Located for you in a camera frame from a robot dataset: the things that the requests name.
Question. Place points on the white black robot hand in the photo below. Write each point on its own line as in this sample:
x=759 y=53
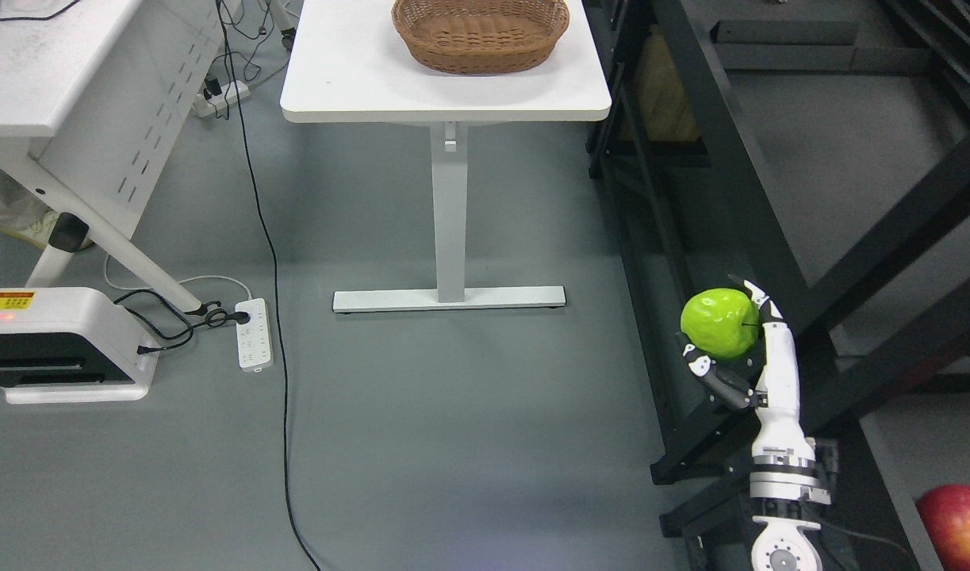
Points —
x=775 y=398

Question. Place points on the green apple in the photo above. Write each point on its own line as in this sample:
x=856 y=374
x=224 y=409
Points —
x=724 y=322

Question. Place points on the red apple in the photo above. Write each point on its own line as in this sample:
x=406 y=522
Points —
x=945 y=513

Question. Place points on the brown wicker basket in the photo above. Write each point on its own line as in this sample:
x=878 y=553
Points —
x=480 y=37

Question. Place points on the white power strip near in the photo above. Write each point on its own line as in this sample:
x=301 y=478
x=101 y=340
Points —
x=254 y=342

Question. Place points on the white power strip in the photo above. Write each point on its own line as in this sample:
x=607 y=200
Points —
x=208 y=104
x=254 y=342

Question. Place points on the white table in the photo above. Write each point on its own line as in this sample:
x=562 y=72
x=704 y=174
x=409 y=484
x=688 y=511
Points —
x=349 y=65

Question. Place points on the white power strip far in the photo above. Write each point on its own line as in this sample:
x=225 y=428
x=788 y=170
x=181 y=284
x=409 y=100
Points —
x=208 y=104

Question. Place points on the white box device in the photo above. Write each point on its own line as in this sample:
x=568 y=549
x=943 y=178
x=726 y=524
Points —
x=71 y=346

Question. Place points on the white desk left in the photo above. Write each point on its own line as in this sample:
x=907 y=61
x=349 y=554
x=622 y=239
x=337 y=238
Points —
x=93 y=95

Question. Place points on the person leg beige trousers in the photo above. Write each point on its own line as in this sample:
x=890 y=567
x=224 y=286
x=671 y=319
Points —
x=22 y=216

